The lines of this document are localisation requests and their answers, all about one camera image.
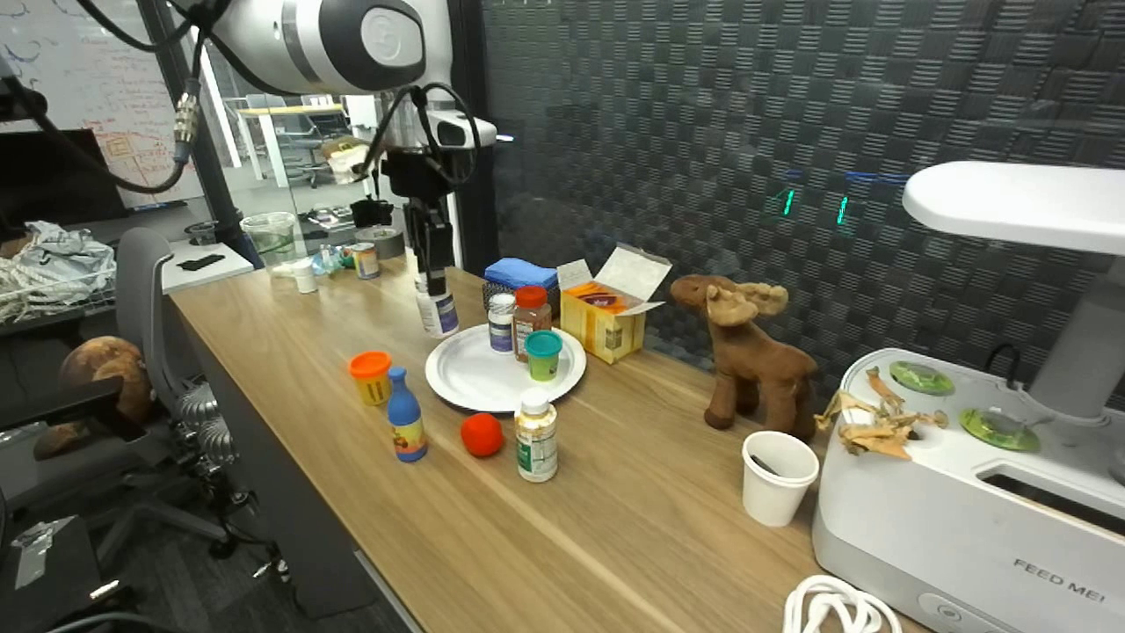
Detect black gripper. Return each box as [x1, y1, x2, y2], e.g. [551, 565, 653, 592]
[382, 149, 475, 301]

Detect white pill bottle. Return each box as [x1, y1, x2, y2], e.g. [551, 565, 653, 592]
[419, 277, 463, 342]
[486, 292, 520, 356]

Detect yellow tub with orange lid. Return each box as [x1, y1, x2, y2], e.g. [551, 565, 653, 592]
[347, 348, 397, 410]

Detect small tub with teal lid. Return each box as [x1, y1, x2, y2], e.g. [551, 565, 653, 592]
[520, 326, 568, 382]

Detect white paper plate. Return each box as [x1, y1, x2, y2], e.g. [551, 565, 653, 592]
[422, 321, 591, 416]

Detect orange ball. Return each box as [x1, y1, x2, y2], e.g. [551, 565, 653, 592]
[456, 410, 511, 459]

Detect small printed can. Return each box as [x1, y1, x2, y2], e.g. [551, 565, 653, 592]
[346, 239, 382, 280]

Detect blue folded cloth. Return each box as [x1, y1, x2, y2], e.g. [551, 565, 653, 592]
[482, 254, 563, 294]

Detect blue toy bottle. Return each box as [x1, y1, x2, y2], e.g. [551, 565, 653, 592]
[382, 362, 433, 464]

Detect clear plastic jar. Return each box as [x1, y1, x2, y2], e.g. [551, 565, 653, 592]
[241, 209, 309, 277]

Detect open yellow cardboard box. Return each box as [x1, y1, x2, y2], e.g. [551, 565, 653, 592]
[555, 239, 674, 367]

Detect white bottle with green label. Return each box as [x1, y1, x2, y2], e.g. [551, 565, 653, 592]
[515, 388, 563, 484]

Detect black slanted pole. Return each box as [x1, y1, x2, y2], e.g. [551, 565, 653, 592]
[126, 0, 268, 266]

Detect grey office chair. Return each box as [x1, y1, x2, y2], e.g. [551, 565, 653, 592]
[109, 220, 296, 592]

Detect brown moose plush toy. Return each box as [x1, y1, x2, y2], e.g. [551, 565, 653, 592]
[670, 272, 822, 442]

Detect pale fabric pile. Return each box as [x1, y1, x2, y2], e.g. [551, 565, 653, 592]
[0, 219, 121, 330]

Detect white paper cup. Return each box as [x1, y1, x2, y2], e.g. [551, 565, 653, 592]
[739, 428, 822, 531]

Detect tan dried scraps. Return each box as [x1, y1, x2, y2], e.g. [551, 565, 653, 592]
[821, 367, 945, 459]

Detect white bowl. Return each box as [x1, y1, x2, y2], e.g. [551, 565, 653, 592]
[809, 157, 1125, 633]

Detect white coiled cable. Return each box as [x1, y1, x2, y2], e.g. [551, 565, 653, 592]
[782, 568, 909, 633]

